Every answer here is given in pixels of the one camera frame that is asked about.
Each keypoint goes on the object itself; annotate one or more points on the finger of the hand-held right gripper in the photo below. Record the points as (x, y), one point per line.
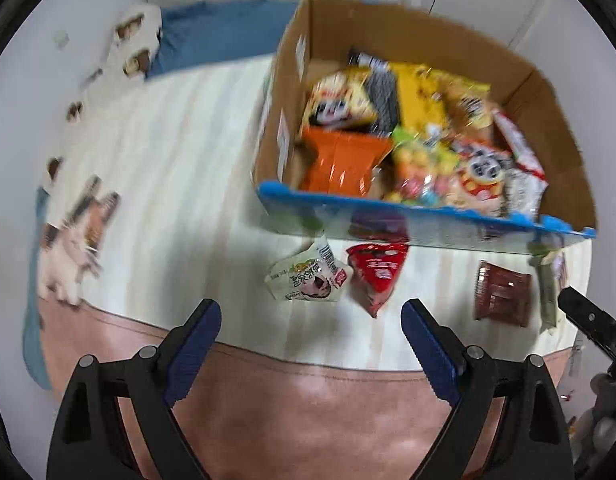
(593, 322)

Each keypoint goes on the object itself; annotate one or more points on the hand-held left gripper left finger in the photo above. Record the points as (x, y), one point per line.
(193, 350)

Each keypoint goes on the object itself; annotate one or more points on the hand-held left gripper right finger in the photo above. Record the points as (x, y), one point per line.
(430, 350)

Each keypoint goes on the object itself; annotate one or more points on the white chocolate stick box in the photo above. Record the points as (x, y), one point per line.
(548, 295)

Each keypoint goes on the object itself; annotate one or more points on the small red snack packet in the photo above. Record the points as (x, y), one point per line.
(378, 275)

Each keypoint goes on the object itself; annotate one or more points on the brown snack packet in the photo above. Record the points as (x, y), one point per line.
(503, 292)

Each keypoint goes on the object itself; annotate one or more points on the small white snack packet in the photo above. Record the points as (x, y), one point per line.
(308, 275)

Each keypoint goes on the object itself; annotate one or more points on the grey white snack packet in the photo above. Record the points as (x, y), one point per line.
(525, 192)

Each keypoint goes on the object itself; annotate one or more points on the pink white snack packet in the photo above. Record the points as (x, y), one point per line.
(523, 150)

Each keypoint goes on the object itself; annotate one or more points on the white red panda snack packet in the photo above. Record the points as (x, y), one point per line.
(483, 170)

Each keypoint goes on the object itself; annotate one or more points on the green candy packet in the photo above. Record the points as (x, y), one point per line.
(418, 160)

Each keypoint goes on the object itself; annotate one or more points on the orange snack packet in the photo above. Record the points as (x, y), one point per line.
(343, 160)

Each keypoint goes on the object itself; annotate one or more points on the yellow bread packet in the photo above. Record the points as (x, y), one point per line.
(470, 105)

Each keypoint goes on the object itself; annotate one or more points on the large yellow black noodle packet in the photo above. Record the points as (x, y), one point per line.
(418, 100)

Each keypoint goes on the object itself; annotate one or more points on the cardboard box with blue print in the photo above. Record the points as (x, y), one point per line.
(283, 110)

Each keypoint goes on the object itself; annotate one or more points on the yellow panda snack packet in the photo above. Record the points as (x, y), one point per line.
(338, 100)

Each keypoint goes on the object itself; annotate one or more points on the cat print blanket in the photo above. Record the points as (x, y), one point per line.
(188, 160)

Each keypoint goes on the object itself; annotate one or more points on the blue bed sheet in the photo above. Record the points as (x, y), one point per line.
(213, 35)

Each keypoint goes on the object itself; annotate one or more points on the bear print pillow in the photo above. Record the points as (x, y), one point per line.
(133, 35)

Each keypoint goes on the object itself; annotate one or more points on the white wall socket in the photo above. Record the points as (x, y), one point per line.
(61, 40)

